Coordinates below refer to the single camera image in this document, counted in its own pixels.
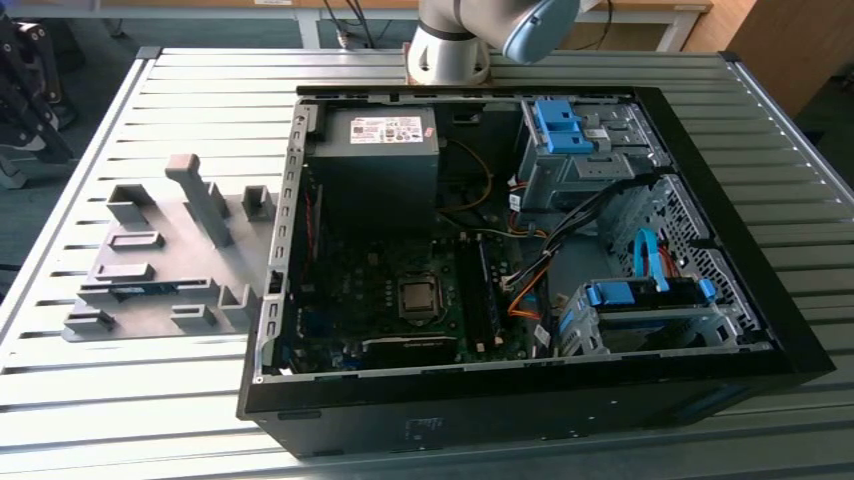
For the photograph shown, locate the green RAM stick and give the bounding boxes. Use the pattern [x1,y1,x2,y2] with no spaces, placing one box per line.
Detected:
[105,282,201,298]

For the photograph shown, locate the grey metal stand foot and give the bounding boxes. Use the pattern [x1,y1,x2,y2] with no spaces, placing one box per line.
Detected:
[0,149,29,190]

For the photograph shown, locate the grey parts rack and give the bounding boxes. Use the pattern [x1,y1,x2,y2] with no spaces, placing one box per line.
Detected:
[60,153,279,344]

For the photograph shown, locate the grey power supply unit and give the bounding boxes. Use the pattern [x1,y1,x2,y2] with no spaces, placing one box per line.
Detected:
[304,107,441,236]

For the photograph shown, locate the green motherboard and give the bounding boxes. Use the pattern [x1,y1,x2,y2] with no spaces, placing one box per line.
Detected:
[285,232,555,374]

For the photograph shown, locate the silver CPU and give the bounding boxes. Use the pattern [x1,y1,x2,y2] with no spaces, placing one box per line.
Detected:
[401,282,439,309]

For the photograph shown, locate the metal CPU socket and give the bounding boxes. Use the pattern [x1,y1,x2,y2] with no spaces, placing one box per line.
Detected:
[395,272,447,324]

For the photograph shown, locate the black graphics card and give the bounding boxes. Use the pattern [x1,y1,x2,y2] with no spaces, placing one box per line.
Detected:
[361,333,460,369]

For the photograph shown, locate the blue drive carrier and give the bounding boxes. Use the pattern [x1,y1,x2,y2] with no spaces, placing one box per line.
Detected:
[532,99,595,156]

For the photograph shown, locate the metal drive cage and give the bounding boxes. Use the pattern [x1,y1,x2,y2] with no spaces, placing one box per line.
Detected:
[516,99,672,211]

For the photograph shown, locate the black open PC case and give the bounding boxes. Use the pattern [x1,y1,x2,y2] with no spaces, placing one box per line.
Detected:
[236,84,836,459]

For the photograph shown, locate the blue disk carrier with disk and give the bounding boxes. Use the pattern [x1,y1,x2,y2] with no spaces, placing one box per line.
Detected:
[586,278,719,307]

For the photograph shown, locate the white framed wooden desk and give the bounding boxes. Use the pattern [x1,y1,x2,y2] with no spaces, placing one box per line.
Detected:
[38,0,714,54]

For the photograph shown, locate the metal disk bay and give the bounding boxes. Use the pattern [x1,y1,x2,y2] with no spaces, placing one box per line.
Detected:
[556,279,768,356]

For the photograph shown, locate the wooden cabinet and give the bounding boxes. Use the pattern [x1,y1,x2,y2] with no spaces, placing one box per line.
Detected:
[683,0,854,116]

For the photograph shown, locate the red twisted wire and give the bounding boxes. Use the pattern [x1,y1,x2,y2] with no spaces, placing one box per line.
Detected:
[303,189,319,281]

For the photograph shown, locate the yellow wire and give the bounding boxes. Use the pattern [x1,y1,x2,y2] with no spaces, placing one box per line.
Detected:
[436,139,495,216]

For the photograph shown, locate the multicoloured power wires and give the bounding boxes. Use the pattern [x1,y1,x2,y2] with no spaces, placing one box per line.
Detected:
[459,219,550,241]

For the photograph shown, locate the black cable bundle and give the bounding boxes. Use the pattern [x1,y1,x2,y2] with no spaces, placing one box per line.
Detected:
[539,178,659,261]

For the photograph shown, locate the orange wire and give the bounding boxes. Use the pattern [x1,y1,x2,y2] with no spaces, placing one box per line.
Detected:
[505,264,555,320]

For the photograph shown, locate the blue data cable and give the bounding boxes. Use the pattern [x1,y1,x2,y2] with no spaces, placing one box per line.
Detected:
[632,227,672,294]

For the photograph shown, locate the red data cable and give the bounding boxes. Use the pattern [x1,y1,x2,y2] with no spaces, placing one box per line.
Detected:
[655,243,683,281]

